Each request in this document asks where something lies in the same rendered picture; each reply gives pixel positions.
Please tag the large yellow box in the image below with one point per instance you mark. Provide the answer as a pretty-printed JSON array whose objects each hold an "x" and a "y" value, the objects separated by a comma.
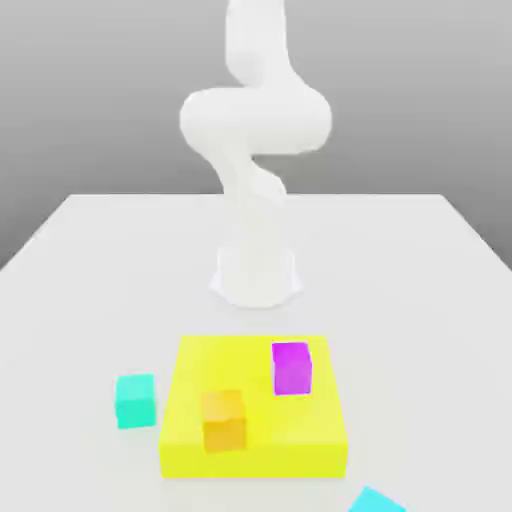
[{"x": 256, "y": 456}]

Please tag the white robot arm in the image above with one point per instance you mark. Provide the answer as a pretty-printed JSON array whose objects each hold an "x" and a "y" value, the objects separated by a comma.
[{"x": 256, "y": 120}]

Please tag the small cyan cube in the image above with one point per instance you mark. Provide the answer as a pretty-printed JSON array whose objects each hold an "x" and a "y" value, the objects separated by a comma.
[{"x": 374, "y": 502}]

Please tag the small turquoise cube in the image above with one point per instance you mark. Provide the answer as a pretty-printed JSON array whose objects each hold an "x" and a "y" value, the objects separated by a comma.
[{"x": 135, "y": 402}]

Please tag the small magenta cube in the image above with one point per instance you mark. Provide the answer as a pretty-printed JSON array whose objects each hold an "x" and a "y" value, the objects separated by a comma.
[{"x": 292, "y": 370}]

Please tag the small orange cube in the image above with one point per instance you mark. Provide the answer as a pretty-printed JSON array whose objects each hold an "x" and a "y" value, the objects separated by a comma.
[{"x": 224, "y": 424}]

